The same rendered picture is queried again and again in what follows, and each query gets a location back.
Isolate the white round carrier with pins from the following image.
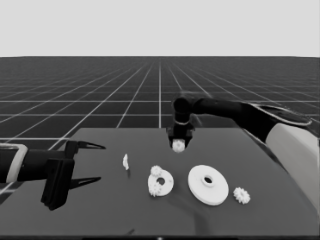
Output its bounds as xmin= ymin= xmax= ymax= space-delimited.
xmin=147 ymin=168 xmax=175 ymax=198

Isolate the white toothed gear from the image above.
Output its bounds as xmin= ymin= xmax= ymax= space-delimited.
xmin=232 ymin=186 xmax=252 ymax=205
xmin=148 ymin=183 xmax=162 ymax=198
xmin=171 ymin=139 xmax=186 ymax=154
xmin=150 ymin=165 xmax=163 ymax=178

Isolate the large thick white disc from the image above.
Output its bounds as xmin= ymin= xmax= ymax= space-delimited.
xmin=187 ymin=164 xmax=230 ymax=207

